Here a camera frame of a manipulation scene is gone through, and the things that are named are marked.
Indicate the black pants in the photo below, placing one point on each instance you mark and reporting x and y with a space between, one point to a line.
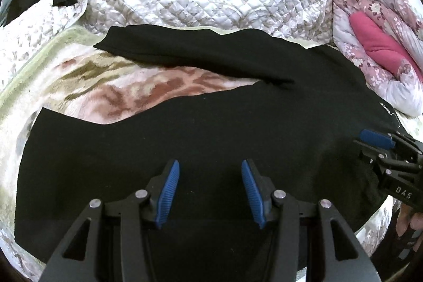
214 123

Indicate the person's right hand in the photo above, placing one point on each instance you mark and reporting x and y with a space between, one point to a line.
404 219

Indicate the floral fleece blanket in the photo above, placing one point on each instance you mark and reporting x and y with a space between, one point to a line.
115 87

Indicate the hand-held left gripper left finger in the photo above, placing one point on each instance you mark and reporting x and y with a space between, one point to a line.
170 189

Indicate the pink floral comforter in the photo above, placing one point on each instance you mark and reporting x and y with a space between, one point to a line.
373 11

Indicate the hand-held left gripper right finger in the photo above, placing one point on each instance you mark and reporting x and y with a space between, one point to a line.
252 192

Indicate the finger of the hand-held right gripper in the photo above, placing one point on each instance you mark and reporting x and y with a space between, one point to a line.
376 137
370 153

